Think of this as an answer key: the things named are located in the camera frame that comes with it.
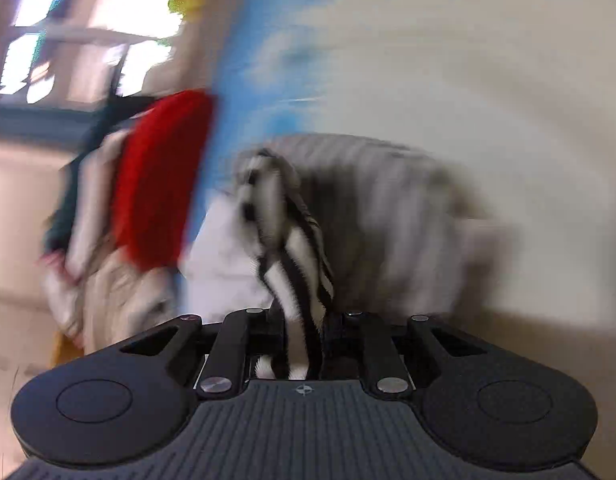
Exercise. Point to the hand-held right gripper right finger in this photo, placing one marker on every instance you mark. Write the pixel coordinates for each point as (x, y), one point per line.
(370, 335)

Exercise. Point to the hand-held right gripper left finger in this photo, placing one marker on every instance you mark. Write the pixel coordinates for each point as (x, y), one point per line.
(238, 332)

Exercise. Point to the black white striped small garment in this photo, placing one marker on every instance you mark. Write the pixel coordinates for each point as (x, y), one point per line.
(298, 260)

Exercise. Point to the folded cream blanket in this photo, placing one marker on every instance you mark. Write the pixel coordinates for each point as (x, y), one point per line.
(123, 295)

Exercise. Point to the folded red blanket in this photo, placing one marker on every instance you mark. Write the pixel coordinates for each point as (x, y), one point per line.
(158, 175)

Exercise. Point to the dark teal cloth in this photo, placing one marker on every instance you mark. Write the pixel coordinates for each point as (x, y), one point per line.
(73, 200)

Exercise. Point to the blue cream patterned bed sheet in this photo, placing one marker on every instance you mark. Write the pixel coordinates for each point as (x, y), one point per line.
(437, 60)

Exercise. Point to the window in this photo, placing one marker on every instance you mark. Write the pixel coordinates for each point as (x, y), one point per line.
(98, 25)

